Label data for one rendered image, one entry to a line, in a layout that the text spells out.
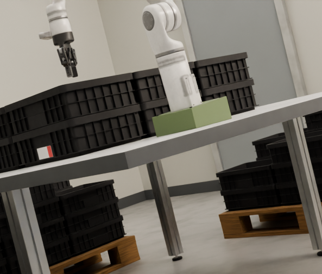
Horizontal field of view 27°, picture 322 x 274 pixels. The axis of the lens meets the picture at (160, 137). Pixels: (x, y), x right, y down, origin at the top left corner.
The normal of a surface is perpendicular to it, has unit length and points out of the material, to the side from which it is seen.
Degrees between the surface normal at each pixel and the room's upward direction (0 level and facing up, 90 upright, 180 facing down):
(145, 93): 90
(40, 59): 90
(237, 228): 90
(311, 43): 90
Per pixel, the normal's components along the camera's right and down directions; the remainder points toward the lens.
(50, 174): -0.69, 0.18
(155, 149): 0.69, -0.15
